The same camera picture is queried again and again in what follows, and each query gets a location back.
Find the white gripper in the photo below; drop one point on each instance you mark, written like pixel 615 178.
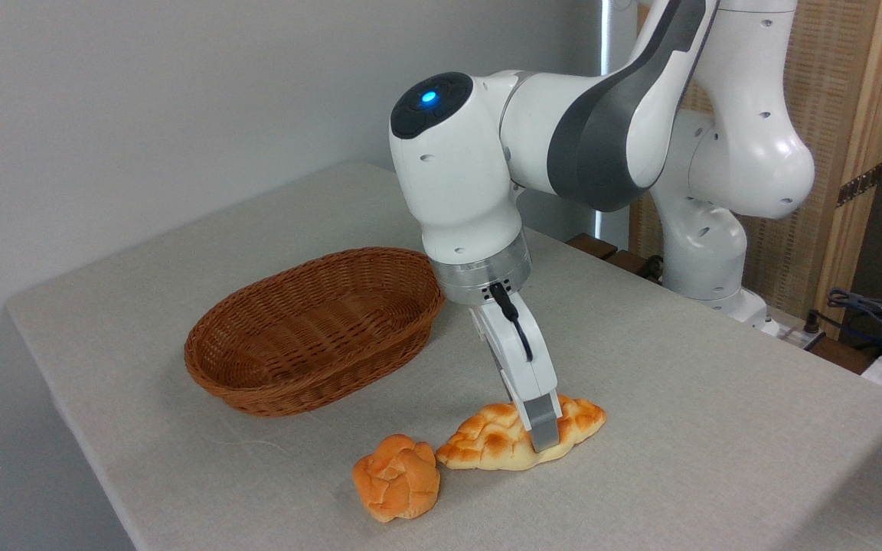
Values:
pixel 521 352

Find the long braided bread loaf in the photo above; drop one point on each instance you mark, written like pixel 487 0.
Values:
pixel 487 440

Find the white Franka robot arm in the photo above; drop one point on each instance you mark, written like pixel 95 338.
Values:
pixel 456 176

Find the round orange bread roll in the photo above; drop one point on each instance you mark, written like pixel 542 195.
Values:
pixel 396 480

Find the brown oval wicker basket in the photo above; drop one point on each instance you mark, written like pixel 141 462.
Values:
pixel 295 344

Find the grey tablecloth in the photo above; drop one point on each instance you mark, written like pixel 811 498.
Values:
pixel 678 398

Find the metal hinge on screen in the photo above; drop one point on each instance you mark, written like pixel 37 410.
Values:
pixel 860 184

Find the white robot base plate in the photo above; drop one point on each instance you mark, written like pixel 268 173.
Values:
pixel 785 327

